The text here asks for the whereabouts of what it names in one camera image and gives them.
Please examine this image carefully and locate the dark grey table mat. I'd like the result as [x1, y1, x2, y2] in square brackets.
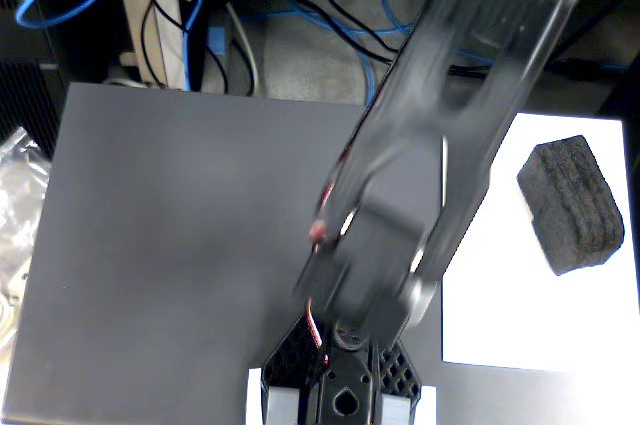
[2, 82, 640, 425]

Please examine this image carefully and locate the grey cable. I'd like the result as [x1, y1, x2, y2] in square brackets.
[223, 0, 262, 97]

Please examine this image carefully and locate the white paper sheet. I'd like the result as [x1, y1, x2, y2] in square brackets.
[441, 112, 640, 377]

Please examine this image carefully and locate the black foam cube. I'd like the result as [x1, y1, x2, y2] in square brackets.
[517, 134, 626, 277]

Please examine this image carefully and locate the black computer case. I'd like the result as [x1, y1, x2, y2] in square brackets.
[0, 0, 71, 159]

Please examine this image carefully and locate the white tape strip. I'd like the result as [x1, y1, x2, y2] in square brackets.
[246, 367, 265, 425]
[421, 385, 437, 425]

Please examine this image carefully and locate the beige cabinet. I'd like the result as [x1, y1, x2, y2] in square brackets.
[118, 0, 207, 91]

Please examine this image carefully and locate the thin black cable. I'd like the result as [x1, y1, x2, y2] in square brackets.
[141, 0, 185, 92]

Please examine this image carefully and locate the grey clamp block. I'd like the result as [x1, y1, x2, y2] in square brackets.
[382, 392, 417, 425]
[265, 387, 304, 425]

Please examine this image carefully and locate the blue plug block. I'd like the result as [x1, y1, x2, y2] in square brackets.
[208, 26, 229, 54]

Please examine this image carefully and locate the clear plastic bag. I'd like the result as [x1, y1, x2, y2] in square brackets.
[0, 127, 54, 361]

